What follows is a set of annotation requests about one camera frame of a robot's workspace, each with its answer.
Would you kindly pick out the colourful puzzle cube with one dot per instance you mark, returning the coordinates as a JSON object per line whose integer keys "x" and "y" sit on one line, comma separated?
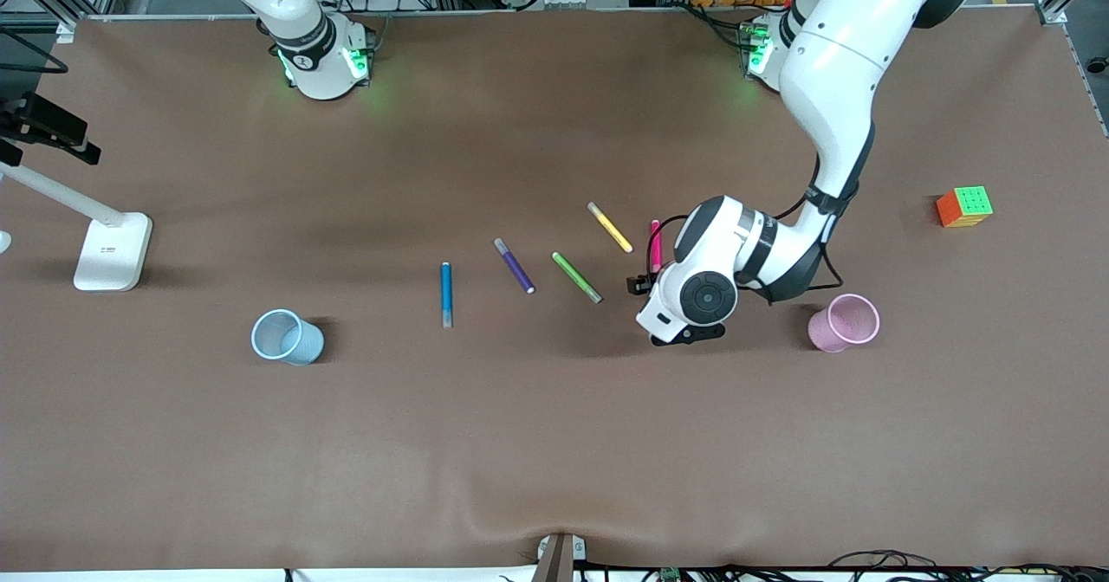
{"x": 970, "y": 203}

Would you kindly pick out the metal table clamp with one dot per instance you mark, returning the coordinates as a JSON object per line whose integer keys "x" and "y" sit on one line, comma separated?
{"x": 559, "y": 560}

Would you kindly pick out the blue marker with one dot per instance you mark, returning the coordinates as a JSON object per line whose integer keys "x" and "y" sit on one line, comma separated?
{"x": 446, "y": 292}

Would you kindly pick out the green marker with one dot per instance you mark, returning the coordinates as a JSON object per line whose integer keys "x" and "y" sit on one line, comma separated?
{"x": 576, "y": 276}

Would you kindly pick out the purple marker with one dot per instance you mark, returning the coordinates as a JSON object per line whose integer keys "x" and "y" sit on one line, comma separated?
{"x": 515, "y": 267}

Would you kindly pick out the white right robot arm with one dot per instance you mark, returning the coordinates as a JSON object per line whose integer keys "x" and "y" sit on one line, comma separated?
{"x": 316, "y": 71}

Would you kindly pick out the pink marker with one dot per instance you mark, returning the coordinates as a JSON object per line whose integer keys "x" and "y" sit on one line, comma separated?
{"x": 656, "y": 244}

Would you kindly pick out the yellow marker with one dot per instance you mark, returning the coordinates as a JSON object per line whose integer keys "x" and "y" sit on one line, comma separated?
{"x": 610, "y": 228}

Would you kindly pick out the pink mesh cup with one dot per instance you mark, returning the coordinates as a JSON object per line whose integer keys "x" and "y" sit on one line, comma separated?
{"x": 823, "y": 333}

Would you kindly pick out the white stand with pole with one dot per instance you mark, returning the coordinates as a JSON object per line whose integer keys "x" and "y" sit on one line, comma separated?
{"x": 113, "y": 253}

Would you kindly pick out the large table cover mat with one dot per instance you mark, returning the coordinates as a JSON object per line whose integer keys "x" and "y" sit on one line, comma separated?
{"x": 554, "y": 435}

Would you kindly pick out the light blue mesh cup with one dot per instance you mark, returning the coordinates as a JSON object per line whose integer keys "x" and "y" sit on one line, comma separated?
{"x": 305, "y": 345}

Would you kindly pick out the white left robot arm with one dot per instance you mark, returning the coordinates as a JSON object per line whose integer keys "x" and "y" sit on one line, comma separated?
{"x": 832, "y": 88}

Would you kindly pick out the small green circuit board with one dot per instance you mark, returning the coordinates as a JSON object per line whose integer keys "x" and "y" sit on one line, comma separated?
{"x": 670, "y": 575}

